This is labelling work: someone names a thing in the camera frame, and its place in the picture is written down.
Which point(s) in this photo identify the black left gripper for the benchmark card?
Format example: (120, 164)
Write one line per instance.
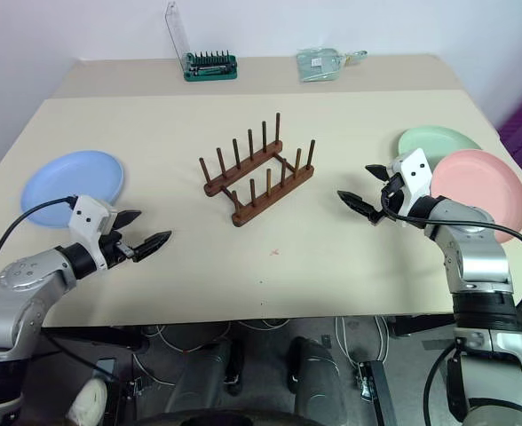
(116, 248)

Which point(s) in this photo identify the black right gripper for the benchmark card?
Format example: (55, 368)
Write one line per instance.
(389, 199)

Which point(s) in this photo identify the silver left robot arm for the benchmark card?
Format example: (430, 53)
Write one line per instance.
(17, 306)

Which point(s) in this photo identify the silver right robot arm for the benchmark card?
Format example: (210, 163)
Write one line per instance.
(483, 262)

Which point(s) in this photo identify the wooden dish rack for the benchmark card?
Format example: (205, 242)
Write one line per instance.
(274, 195)

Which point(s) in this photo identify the green plate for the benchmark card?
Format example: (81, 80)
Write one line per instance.
(438, 142)

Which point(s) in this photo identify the blue plate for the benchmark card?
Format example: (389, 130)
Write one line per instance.
(74, 177)

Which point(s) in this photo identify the red plate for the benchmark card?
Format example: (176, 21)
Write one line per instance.
(478, 182)

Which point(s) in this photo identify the clear plastic bag package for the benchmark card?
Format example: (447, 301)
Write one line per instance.
(318, 64)

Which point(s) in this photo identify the dark rounded robot leg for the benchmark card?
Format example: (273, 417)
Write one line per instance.
(203, 377)
(316, 377)

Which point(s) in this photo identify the green screwdriver bit set case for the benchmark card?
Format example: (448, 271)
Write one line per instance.
(210, 71)

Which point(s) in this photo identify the white cloth bundle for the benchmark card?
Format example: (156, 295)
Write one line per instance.
(88, 401)

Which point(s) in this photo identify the black table foot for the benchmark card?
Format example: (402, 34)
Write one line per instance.
(376, 390)

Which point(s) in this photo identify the dark rounded robot torso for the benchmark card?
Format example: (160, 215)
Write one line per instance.
(243, 419)

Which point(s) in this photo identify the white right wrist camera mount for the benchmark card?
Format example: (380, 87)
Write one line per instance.
(414, 171)

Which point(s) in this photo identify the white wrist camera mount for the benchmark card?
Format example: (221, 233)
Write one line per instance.
(85, 217)
(414, 171)

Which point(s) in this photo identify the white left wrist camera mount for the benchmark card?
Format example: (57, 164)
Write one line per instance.
(85, 217)

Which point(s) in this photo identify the black table frame bar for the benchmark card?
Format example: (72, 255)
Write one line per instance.
(421, 326)

